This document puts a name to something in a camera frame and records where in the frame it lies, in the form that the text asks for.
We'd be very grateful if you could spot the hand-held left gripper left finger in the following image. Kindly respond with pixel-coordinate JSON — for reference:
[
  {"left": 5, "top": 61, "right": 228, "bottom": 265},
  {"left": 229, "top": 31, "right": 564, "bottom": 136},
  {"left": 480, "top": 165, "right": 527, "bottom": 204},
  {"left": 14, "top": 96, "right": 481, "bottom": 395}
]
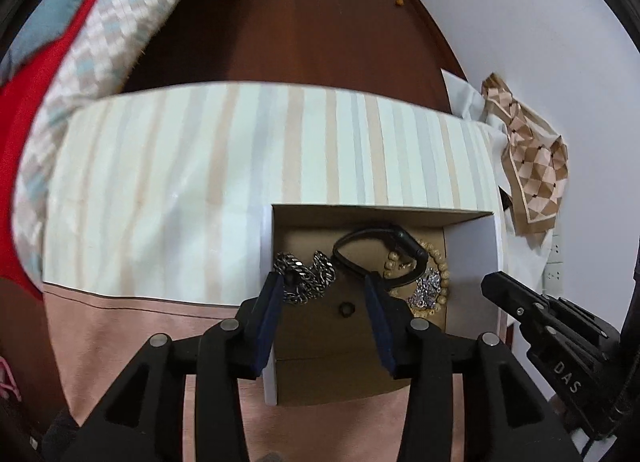
[{"left": 62, "top": 269, "right": 286, "bottom": 462}]

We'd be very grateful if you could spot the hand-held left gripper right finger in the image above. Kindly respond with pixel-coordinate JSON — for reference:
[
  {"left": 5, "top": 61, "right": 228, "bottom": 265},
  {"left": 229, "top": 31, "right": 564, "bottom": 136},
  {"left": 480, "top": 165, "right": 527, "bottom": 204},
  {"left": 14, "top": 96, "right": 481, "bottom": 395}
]
[{"left": 363, "top": 273, "right": 583, "bottom": 462}]

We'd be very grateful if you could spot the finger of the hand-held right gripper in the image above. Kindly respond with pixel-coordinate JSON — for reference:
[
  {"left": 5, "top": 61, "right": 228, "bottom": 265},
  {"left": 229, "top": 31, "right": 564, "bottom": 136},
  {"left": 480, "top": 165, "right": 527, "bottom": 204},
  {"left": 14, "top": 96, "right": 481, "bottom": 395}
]
[{"left": 481, "top": 271, "right": 553, "bottom": 328}]

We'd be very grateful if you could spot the white cardboard box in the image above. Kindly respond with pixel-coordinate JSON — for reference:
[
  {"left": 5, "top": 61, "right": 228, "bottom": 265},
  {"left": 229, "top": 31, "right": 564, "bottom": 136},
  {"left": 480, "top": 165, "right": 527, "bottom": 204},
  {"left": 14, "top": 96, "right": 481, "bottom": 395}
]
[{"left": 261, "top": 202, "right": 503, "bottom": 408}]

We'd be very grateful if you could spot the silver link necklace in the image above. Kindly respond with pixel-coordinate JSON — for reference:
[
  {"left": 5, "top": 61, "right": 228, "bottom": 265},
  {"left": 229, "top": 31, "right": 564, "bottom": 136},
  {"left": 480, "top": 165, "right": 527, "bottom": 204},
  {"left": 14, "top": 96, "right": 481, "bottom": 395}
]
[{"left": 410, "top": 269, "right": 444, "bottom": 308}]

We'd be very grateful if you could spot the wooden bead bracelet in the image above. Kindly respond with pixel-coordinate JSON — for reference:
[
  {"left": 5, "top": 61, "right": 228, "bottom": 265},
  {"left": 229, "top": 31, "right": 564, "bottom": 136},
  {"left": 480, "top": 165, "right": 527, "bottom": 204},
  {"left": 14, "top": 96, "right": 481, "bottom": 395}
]
[{"left": 382, "top": 239, "right": 451, "bottom": 316}]

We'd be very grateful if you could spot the silver chain bracelet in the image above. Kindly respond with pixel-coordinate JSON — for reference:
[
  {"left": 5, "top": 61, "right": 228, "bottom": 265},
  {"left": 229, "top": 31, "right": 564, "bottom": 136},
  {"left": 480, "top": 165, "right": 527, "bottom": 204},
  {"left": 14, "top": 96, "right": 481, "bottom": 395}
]
[{"left": 274, "top": 251, "right": 338, "bottom": 303}]

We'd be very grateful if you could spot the black smart band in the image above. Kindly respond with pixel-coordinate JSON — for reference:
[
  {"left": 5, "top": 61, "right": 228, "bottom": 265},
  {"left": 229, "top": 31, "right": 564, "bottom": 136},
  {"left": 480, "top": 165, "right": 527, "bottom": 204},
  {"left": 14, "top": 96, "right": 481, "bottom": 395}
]
[{"left": 332, "top": 224, "right": 429, "bottom": 293}]

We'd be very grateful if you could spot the pile of cloth and boxes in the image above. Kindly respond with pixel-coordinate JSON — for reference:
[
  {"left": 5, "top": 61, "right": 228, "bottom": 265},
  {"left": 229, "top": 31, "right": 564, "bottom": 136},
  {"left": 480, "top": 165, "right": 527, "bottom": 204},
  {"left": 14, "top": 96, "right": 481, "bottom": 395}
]
[{"left": 440, "top": 68, "right": 561, "bottom": 303}]

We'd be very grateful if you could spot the brown diamond pattern scarf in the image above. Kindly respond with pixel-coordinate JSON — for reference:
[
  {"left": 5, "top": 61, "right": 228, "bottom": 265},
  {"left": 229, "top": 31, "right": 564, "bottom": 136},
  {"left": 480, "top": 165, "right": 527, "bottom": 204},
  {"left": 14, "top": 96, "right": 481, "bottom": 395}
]
[{"left": 481, "top": 73, "right": 571, "bottom": 238}]

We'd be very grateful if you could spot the pink striped table mat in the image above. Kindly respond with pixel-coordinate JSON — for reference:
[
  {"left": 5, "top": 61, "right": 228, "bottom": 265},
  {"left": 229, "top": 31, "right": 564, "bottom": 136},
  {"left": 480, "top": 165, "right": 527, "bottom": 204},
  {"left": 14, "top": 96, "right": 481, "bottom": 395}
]
[{"left": 42, "top": 82, "right": 507, "bottom": 462}]

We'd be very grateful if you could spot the dark fleece clothing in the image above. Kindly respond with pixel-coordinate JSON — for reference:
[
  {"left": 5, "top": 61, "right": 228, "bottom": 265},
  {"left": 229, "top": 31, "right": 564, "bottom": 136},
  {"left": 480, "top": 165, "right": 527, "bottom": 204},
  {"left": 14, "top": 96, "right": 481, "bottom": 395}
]
[{"left": 42, "top": 407, "right": 83, "bottom": 462}]

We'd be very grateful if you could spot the red blanket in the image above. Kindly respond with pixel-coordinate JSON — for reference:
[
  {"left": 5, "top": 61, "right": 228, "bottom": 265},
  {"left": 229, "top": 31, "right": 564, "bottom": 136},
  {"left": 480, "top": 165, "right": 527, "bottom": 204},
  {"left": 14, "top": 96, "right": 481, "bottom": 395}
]
[{"left": 0, "top": 0, "right": 108, "bottom": 298}]

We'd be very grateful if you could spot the checked quilt with red blanket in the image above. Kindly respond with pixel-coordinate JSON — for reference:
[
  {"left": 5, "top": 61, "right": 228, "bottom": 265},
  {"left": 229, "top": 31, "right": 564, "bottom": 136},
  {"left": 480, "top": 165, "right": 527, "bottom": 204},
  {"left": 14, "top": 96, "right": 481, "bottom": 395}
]
[{"left": 12, "top": 0, "right": 233, "bottom": 288}]

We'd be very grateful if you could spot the white wall socket strip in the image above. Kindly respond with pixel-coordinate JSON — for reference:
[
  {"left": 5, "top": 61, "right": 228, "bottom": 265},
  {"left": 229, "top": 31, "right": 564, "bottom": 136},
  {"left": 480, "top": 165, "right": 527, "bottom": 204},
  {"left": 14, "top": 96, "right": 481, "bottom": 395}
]
[{"left": 544, "top": 233, "right": 563, "bottom": 288}]

